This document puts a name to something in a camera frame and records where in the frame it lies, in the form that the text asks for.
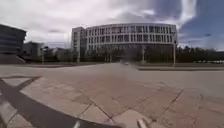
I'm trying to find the beige stone paved plaza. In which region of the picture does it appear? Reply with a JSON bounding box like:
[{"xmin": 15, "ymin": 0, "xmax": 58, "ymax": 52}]
[{"xmin": 0, "ymin": 62, "xmax": 224, "ymax": 128}]

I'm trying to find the large white curved building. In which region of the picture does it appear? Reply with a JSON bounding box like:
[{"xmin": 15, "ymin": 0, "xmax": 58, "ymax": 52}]
[{"xmin": 70, "ymin": 22, "xmax": 179, "ymax": 64}]

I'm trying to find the pale lamp pole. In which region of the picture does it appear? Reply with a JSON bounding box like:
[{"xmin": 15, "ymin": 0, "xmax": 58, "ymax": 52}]
[
  {"xmin": 171, "ymin": 32, "xmax": 178, "ymax": 68},
  {"xmin": 40, "ymin": 46, "xmax": 46, "ymax": 65}
]

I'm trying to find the robot's own part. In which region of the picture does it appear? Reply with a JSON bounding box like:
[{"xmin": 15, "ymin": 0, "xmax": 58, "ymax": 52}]
[
  {"xmin": 73, "ymin": 120, "xmax": 82, "ymax": 128},
  {"xmin": 137, "ymin": 118, "xmax": 148, "ymax": 128}
]

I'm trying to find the low grey building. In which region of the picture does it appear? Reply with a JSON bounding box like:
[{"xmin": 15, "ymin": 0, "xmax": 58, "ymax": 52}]
[{"xmin": 21, "ymin": 41, "xmax": 46, "ymax": 62}]

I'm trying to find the row of dark trees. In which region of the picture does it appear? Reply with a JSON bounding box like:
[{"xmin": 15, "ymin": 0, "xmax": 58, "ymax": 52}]
[{"xmin": 79, "ymin": 45, "xmax": 224, "ymax": 64}]

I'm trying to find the dark grey building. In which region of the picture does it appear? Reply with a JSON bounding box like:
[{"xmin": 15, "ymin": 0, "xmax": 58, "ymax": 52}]
[{"xmin": 0, "ymin": 23, "xmax": 28, "ymax": 65}]

